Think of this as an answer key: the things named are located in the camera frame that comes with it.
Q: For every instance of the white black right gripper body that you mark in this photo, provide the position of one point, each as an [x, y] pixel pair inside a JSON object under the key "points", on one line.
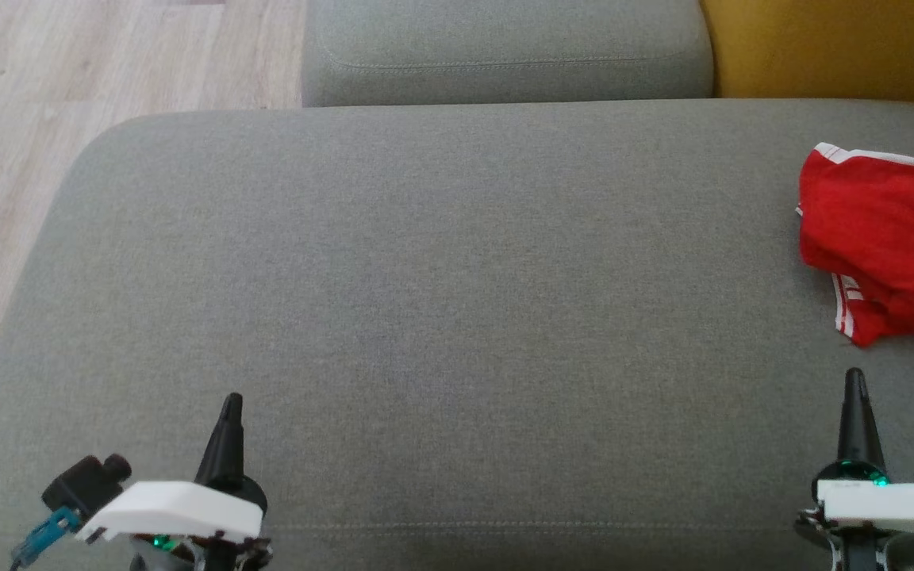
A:
{"points": [[885, 503]]}

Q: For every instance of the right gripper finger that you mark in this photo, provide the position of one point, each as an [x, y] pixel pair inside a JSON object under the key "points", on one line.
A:
{"points": [[858, 428]]}

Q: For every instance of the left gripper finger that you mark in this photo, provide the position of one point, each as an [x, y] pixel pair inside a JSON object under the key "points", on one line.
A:
{"points": [[225, 452]]}

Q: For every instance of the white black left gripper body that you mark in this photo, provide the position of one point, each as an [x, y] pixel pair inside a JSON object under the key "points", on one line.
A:
{"points": [[179, 507]]}

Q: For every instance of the red white sports jersey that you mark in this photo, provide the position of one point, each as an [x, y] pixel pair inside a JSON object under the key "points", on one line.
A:
{"points": [[885, 230]]}

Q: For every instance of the large grey sofa ottoman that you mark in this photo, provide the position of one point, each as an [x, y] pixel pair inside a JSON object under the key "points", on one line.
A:
{"points": [[457, 317]]}

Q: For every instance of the yellow sofa backrest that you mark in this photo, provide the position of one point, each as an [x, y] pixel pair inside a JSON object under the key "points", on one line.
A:
{"points": [[838, 47]]}

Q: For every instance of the grey sofa seat cushion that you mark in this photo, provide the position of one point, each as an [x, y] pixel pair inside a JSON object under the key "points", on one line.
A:
{"points": [[505, 47]]}

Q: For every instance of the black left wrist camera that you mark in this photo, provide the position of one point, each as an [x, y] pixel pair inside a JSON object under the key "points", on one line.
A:
{"points": [[84, 484]]}

